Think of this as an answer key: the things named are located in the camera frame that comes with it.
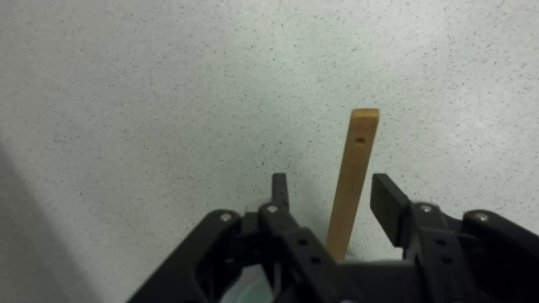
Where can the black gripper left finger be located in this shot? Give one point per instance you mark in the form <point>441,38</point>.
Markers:
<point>287,235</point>

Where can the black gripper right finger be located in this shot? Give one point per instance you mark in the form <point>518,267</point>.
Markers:
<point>439,240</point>

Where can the wooden spoon with orange head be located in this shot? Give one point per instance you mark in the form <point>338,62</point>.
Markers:
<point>355,185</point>

